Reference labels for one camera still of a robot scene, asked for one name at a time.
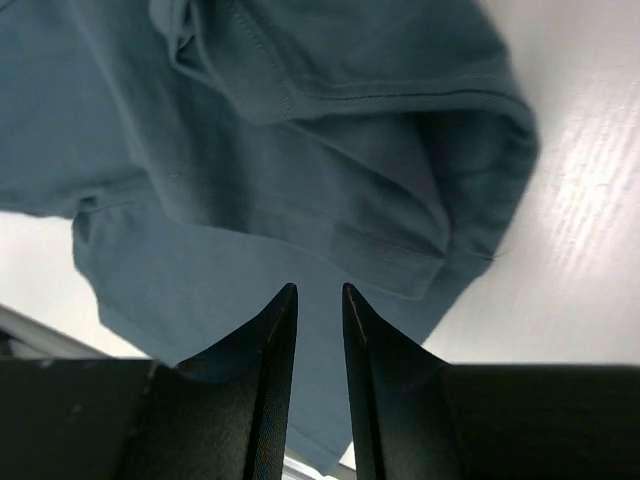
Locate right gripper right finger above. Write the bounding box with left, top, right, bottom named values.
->
left=342, top=284, right=464, bottom=479

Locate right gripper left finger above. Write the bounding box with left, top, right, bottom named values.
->
left=117, top=284, right=298, bottom=479

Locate blue-grey t-shirt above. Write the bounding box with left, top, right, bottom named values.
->
left=1, top=1, right=539, bottom=473

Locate aluminium mounting rail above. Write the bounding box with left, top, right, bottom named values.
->
left=1, top=305, right=108, bottom=360

